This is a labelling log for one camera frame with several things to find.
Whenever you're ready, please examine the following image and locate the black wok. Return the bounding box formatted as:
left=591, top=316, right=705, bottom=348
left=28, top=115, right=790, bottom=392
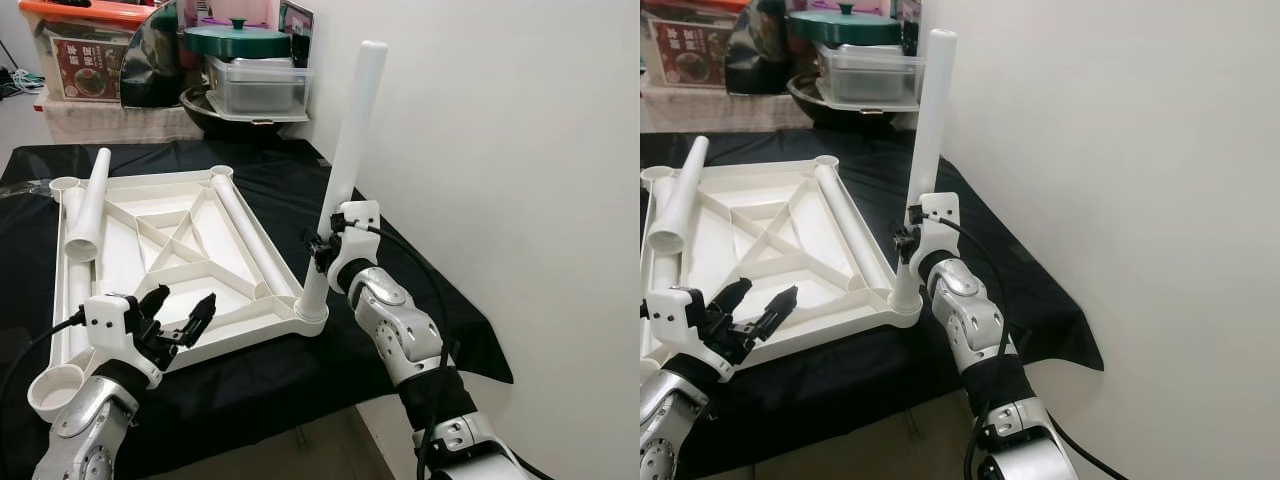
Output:
left=788, top=72, right=921, bottom=129
left=180, top=85, right=311, bottom=141

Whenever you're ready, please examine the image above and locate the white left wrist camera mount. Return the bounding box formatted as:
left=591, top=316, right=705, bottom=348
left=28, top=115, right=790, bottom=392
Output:
left=645, top=287, right=736, bottom=386
left=82, top=293, right=166, bottom=389

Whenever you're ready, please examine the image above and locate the clear plastic lidded container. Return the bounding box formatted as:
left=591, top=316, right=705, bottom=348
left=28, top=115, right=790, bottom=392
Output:
left=205, top=55, right=313, bottom=123
left=815, top=42, right=926, bottom=111

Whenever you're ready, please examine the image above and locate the beige cloth covered bench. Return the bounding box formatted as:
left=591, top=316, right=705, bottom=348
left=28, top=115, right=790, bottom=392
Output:
left=640, top=85, right=816, bottom=133
left=40, top=98, right=206, bottom=143

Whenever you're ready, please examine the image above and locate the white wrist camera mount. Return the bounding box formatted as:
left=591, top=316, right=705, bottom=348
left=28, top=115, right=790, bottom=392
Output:
left=325, top=200, right=383, bottom=296
left=645, top=287, right=736, bottom=386
left=82, top=293, right=166, bottom=389
left=908, top=192, right=963, bottom=286

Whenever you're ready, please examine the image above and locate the pink plastic container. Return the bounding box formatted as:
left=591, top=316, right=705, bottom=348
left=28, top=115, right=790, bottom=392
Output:
left=785, top=0, right=896, bottom=16
left=178, top=0, right=286, bottom=29

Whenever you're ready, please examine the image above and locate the black glossy bag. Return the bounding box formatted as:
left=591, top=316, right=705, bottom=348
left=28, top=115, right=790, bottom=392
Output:
left=728, top=0, right=801, bottom=96
left=120, top=0, right=191, bottom=109

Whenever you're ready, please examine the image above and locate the dark green lidded pot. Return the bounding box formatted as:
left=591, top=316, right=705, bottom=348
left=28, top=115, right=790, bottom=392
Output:
left=788, top=5, right=906, bottom=46
left=183, top=18, right=293, bottom=59

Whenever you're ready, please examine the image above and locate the black table cloth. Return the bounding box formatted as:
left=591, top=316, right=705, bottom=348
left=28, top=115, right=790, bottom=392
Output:
left=0, top=138, right=514, bottom=479
left=640, top=128, right=1106, bottom=479

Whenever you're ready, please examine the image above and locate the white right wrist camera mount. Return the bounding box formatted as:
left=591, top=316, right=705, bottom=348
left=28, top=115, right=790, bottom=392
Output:
left=908, top=192, right=963, bottom=286
left=325, top=200, right=383, bottom=296

